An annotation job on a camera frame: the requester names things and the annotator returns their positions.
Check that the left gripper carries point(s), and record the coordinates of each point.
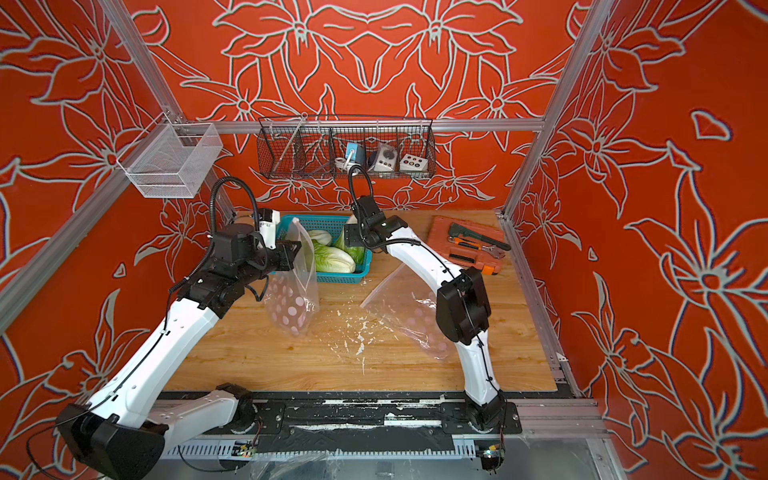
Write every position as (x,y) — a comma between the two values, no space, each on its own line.
(287,253)

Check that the orange tool case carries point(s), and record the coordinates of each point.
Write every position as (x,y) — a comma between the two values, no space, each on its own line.
(467,252)

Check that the chinese cabbage front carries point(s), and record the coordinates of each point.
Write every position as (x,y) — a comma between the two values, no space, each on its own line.
(329,259)

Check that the chinese cabbage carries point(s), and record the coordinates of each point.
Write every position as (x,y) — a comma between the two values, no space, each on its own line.
(329,259)
(357,253)
(321,237)

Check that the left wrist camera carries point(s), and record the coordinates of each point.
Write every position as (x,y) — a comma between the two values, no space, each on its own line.
(269,220)

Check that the clear mesh wall bin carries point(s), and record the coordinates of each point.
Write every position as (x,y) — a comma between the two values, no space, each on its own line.
(171,161)

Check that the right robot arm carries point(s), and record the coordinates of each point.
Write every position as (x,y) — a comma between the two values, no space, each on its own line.
(462,304)

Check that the clear zipper bag pink dots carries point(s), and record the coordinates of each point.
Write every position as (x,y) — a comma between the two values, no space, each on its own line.
(292,297)

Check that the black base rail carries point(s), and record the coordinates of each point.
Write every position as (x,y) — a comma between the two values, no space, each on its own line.
(429,425)

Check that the white socket cube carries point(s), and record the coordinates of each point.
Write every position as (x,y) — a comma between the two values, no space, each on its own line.
(412,164)

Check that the black wire wall basket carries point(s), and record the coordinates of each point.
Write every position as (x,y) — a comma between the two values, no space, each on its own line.
(319,147)

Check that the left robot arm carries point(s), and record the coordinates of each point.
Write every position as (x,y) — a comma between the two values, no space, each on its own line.
(119,432)

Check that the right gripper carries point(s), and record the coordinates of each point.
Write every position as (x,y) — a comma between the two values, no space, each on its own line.
(351,231)

